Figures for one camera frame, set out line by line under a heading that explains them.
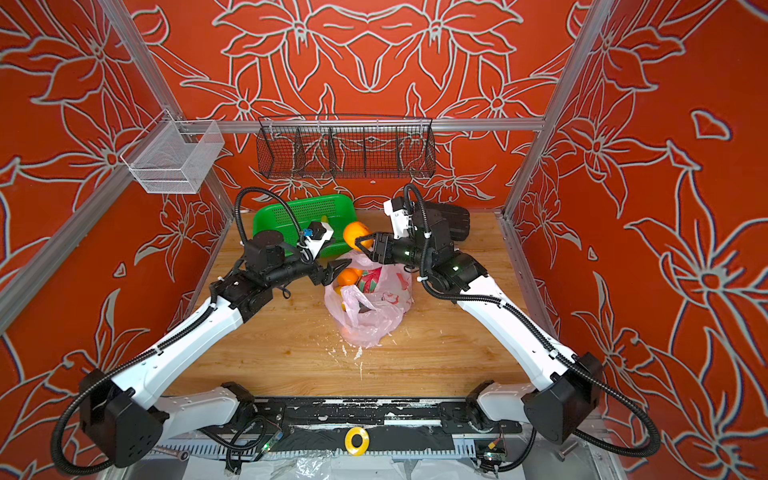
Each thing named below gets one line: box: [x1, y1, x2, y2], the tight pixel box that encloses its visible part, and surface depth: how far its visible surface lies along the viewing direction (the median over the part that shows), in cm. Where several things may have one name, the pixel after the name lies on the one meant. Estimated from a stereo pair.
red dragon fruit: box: [358, 266, 382, 293], surface depth 93 cm
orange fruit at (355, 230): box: [343, 221, 373, 252], surface depth 67 cm
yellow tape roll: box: [344, 426, 370, 456], surface depth 70 cm
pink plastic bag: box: [324, 250, 414, 348], surface depth 79 cm
